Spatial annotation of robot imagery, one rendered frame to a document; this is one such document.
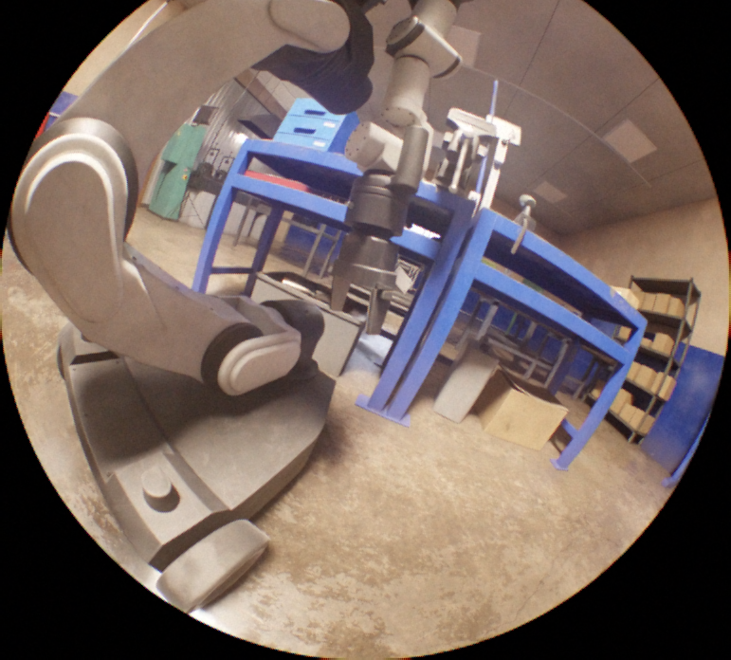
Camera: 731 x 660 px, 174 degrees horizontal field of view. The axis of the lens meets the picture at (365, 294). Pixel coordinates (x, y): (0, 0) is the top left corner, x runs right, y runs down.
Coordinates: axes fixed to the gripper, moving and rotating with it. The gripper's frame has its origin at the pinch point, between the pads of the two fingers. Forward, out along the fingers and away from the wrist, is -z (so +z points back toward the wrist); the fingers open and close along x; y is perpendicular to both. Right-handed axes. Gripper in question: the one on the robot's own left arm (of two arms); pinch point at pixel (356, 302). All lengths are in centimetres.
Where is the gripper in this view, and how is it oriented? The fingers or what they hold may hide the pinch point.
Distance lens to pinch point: 35.9
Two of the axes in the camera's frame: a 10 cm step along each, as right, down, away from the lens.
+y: 8.0, 1.0, 5.9
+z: 2.2, -9.7, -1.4
